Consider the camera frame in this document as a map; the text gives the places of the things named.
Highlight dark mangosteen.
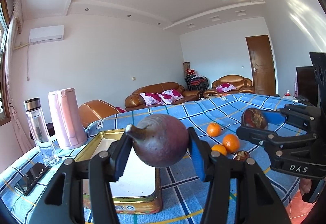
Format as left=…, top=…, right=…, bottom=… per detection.
left=241, top=108, right=268, bottom=130
left=233, top=150, right=250, bottom=161

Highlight large orange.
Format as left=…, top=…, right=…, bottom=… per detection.
left=222, top=134, right=240, bottom=153

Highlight small mandarin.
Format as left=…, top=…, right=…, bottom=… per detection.
left=207, top=123, right=221, bottom=137
left=211, top=144, right=228, bottom=156

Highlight purple red radish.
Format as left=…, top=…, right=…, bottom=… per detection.
left=125, top=114, right=189, bottom=168

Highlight person right hand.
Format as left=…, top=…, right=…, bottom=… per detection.
left=299, top=178, right=312, bottom=196

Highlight black television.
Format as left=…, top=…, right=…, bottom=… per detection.
left=296, top=66, right=319, bottom=107

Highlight black smartphone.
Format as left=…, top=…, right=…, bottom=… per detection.
left=14, top=162, right=50, bottom=196

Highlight blue plaid tablecloth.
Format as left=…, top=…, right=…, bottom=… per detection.
left=1, top=93, right=300, bottom=223

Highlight clear glass water bottle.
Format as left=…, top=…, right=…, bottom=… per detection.
left=24, top=98, right=59, bottom=167

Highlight brown leather armchair right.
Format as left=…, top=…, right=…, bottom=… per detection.
left=203, top=75, right=255, bottom=98

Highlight brown leather armchair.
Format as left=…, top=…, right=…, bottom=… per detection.
left=203, top=75, right=255, bottom=98
left=78, top=99, right=126, bottom=128

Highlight pink electric kettle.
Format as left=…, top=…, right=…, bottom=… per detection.
left=48, top=88, right=87, bottom=150

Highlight pink floral armchair pillow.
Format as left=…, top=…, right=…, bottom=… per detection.
left=216, top=83, right=237, bottom=93

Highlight gold metal tin tray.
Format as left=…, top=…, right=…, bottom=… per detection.
left=75, top=129, right=163, bottom=214

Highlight brown wooden door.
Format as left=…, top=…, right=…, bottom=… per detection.
left=246, top=35, right=276, bottom=96

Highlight brown leather armchair near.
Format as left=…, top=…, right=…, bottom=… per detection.
left=78, top=99, right=126, bottom=128

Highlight stacked dark chairs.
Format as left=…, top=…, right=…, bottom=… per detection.
left=185, top=75, right=209, bottom=92

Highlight pink floral pillow right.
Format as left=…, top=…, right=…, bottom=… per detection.
left=159, top=89, right=184, bottom=104

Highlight tall decorated vase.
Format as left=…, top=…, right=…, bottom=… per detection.
left=183, top=62, right=191, bottom=77

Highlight brown leather long sofa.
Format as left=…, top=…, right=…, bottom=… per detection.
left=125, top=82, right=203, bottom=111

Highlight pink floral pillow left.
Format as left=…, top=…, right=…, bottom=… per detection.
left=140, top=93, right=165, bottom=106

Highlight pink curtain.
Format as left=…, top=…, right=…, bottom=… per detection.
left=13, top=0, right=24, bottom=34

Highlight window with frame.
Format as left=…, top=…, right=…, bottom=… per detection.
left=0, top=0, right=11, bottom=126

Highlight white wall air conditioner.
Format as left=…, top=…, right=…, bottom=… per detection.
left=29, top=25, right=65, bottom=44

